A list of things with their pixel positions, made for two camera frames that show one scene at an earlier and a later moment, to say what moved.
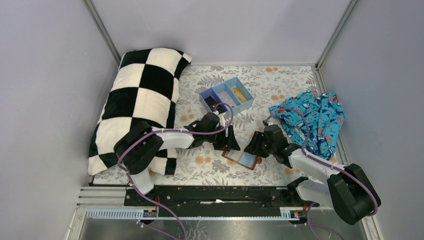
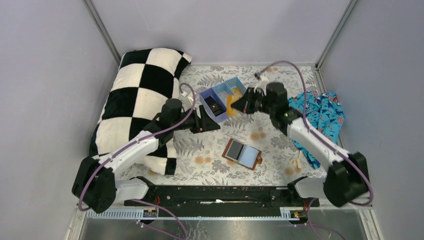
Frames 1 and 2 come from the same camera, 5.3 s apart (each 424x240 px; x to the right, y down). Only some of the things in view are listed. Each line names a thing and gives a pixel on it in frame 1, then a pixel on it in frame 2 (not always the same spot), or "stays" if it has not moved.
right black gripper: x=257 y=145 → x=253 y=101
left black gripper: x=227 y=139 → x=199 y=118
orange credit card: x=239 y=95 stays
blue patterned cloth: x=325 y=119 stays
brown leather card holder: x=242 y=158 stays
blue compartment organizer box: x=231 y=94 stays
